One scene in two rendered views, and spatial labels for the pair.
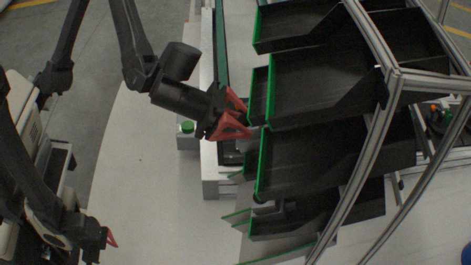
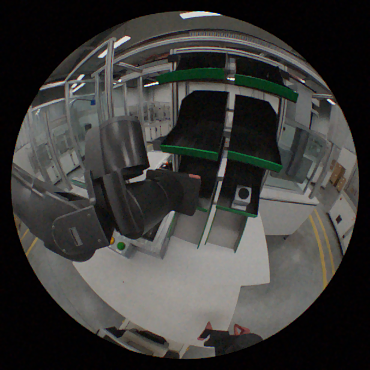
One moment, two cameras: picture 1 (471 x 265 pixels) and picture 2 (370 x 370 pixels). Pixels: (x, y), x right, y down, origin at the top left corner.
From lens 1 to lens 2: 0.70 m
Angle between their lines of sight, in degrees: 51
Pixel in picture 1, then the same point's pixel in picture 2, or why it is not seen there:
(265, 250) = (229, 229)
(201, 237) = (188, 268)
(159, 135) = (113, 263)
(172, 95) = (157, 194)
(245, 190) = (179, 232)
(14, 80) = not seen: outside the picture
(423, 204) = not seen: hidden behind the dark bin
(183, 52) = (127, 119)
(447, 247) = not seen: hidden behind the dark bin
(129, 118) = (94, 273)
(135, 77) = (72, 230)
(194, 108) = (177, 190)
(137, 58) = (48, 197)
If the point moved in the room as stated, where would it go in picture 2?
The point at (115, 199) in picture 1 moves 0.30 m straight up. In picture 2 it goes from (146, 310) to (110, 321)
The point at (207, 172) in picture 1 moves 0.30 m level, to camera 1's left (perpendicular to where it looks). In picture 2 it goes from (154, 248) to (122, 304)
